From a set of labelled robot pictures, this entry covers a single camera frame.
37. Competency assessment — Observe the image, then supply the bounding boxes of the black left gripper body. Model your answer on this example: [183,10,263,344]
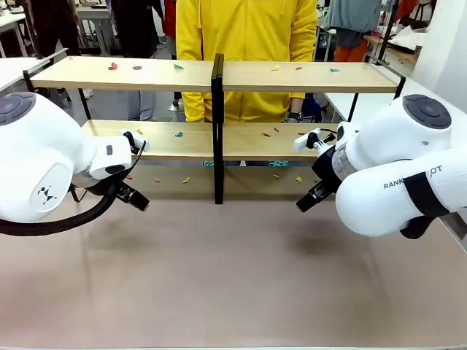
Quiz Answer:
[71,171,127,201]

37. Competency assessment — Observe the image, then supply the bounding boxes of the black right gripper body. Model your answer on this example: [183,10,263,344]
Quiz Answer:
[311,144,343,195]

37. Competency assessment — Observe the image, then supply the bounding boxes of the blue bag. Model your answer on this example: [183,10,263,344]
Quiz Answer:
[302,93,324,124]

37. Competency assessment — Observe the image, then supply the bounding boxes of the bystander grey shirt orange trousers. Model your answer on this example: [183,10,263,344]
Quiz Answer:
[322,0,387,63]

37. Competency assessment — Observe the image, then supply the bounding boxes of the wooden workbench with papers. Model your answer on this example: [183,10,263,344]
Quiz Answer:
[363,23,428,67]

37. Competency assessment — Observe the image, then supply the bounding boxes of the black stand pole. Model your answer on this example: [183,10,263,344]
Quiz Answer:
[377,0,399,63]

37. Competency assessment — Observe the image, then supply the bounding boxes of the person in yellow hoodie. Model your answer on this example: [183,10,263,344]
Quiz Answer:
[175,0,319,124]

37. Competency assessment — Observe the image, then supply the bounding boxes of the bystander black top grey trousers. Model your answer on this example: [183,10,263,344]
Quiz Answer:
[110,0,166,122]

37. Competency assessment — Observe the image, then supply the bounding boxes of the bystander in black clothes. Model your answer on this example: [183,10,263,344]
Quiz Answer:
[30,0,82,59]

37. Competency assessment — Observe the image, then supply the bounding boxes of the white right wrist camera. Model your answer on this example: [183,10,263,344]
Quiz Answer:
[293,128,339,153]

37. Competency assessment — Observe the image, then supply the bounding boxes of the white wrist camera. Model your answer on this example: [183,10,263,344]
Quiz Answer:
[119,128,150,155]
[293,128,339,153]

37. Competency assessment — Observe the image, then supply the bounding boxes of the black sleeved cable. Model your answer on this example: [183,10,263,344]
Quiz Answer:
[0,139,147,236]

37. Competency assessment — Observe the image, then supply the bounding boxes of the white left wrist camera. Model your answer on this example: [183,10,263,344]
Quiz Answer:
[119,128,150,155]

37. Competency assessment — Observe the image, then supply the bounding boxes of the wooden shelf black frame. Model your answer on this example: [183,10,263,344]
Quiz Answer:
[211,53,407,205]
[22,53,224,205]

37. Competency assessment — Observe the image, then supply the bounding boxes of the black velcro strap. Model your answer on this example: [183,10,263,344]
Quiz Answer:
[398,170,454,241]

